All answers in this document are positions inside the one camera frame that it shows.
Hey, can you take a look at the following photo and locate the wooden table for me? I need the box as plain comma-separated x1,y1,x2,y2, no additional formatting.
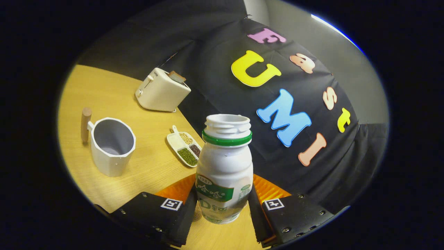
57,64,264,250

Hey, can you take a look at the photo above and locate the white cup wooden handle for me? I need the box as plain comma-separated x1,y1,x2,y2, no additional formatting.
81,107,136,177

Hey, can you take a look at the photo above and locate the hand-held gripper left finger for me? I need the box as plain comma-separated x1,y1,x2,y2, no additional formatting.
109,174,198,248

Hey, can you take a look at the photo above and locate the white juice bottle green label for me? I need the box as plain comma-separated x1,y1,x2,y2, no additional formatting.
195,114,254,225

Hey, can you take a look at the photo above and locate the white divided dish with beans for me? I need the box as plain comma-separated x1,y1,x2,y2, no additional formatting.
166,125,202,168

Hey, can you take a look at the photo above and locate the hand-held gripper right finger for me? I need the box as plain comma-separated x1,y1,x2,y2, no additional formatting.
248,174,335,248

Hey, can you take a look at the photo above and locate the cream toaster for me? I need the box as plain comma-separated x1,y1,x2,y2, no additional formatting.
135,67,191,113

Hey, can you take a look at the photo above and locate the toast slice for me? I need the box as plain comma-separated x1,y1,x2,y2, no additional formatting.
168,71,187,84

